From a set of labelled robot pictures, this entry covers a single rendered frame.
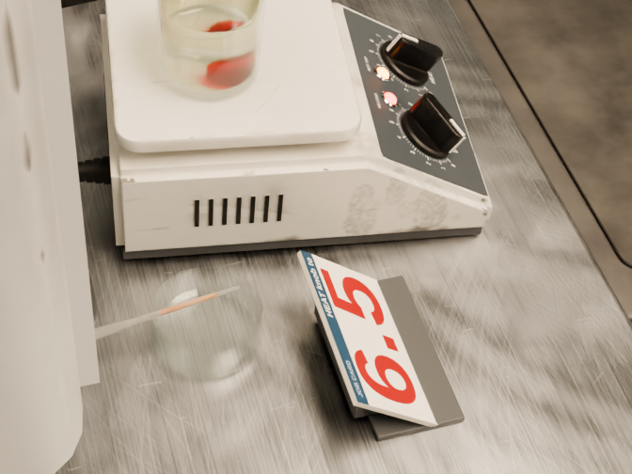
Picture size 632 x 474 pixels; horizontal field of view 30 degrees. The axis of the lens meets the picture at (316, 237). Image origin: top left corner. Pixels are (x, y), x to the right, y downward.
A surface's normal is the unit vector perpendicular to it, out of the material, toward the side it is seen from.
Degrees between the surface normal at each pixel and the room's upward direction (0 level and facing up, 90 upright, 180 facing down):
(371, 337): 40
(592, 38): 0
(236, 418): 0
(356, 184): 90
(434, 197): 90
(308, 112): 0
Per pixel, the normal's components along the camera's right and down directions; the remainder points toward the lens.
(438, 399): 0.08, -0.64
